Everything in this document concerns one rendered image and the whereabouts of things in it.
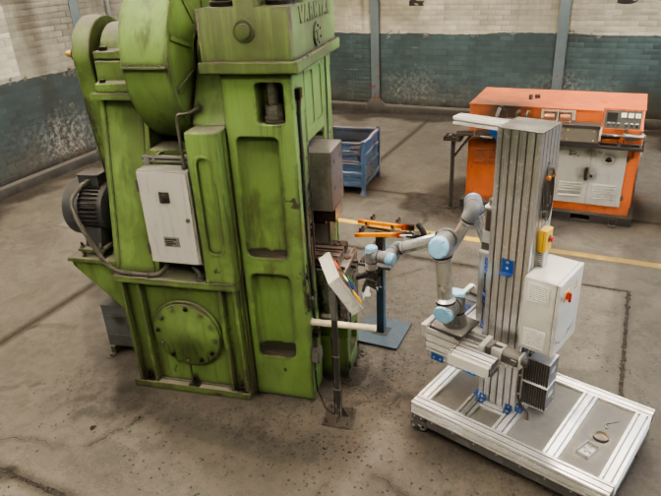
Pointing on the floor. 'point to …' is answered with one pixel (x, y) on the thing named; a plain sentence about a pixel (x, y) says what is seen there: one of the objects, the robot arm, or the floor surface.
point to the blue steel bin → (359, 155)
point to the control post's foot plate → (339, 417)
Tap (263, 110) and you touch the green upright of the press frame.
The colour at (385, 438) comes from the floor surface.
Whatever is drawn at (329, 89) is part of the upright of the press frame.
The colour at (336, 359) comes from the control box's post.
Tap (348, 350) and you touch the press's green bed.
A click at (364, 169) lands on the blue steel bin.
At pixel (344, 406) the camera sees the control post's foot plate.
